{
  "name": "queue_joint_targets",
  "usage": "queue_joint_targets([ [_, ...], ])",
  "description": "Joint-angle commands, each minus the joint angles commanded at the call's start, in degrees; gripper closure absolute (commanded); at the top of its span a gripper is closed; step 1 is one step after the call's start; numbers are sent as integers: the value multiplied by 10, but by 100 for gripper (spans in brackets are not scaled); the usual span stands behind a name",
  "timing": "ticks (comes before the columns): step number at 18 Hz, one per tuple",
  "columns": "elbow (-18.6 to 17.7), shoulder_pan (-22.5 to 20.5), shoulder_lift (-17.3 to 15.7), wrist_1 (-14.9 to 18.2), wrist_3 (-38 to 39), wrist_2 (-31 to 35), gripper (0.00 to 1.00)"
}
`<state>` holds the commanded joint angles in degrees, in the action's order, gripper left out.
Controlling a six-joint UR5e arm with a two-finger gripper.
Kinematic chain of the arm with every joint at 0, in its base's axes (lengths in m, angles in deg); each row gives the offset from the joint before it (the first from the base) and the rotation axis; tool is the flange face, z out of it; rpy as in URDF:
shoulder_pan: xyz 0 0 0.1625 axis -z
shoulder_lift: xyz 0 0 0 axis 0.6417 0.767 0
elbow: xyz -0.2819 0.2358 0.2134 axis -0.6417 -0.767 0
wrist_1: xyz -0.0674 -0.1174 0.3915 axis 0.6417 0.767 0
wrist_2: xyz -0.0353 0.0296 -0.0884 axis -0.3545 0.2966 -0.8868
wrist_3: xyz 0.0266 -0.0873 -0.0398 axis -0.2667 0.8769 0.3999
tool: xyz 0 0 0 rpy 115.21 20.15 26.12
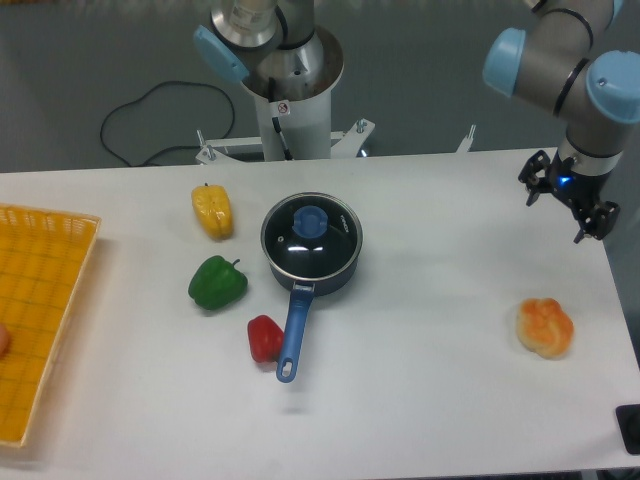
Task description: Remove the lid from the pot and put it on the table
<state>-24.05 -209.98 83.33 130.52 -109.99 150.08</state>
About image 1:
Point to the black device at table edge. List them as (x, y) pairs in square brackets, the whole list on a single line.
[(628, 421)]

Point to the green bell pepper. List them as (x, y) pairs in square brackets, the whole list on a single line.
[(217, 283)]

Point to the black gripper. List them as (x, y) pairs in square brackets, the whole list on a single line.
[(581, 193)]

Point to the glass pot lid blue knob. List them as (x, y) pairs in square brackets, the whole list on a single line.
[(311, 236)]

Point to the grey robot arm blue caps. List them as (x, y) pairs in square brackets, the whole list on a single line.
[(547, 67)]

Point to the red bell pepper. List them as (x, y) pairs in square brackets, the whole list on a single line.
[(265, 338)]

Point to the orange bread roll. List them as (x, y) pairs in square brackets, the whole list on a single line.
[(543, 327)]

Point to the blue saucepan with handle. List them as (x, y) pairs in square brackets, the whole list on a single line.
[(301, 295)]

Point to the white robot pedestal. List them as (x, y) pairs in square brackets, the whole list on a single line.
[(292, 94)]

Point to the yellow woven basket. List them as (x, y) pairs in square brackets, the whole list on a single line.
[(43, 256)]

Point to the yellow bell pepper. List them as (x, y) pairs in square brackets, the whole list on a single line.
[(212, 208)]

